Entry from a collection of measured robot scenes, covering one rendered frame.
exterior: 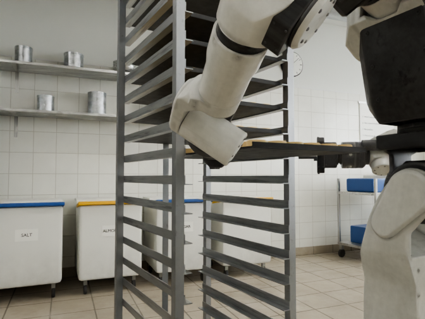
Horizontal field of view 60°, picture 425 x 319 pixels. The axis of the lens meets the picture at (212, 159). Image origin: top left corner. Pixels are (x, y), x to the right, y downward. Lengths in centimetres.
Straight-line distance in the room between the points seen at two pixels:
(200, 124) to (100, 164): 332
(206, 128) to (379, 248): 41
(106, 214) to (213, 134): 270
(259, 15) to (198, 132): 24
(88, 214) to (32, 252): 49
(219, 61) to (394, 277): 54
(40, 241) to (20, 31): 200
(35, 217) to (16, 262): 36
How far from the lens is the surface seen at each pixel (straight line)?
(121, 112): 171
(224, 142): 58
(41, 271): 330
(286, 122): 139
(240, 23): 43
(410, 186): 72
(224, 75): 47
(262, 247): 151
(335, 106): 518
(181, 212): 113
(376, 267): 81
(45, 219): 323
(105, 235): 326
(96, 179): 388
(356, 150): 110
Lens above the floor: 97
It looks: 3 degrees up
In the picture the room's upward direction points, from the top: straight up
